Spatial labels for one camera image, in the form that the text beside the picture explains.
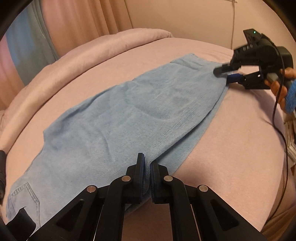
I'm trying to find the light blue denim pants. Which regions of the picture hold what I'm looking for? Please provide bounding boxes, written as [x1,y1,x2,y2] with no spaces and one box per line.
[6,54,228,227]

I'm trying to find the person right hand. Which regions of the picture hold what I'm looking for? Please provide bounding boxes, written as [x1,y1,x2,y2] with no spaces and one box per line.
[264,67,295,112]

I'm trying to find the pink duvet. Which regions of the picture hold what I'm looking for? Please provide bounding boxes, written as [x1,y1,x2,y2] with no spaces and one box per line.
[0,28,173,153]

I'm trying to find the pink curtain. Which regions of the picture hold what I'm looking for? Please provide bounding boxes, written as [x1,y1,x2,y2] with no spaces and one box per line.
[1,1,132,110]

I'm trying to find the blue grey curtain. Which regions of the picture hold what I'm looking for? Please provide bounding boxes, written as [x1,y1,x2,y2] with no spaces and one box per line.
[6,1,60,86]

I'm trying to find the black cable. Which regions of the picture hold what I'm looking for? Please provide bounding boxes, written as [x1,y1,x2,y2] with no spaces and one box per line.
[261,34,290,209]

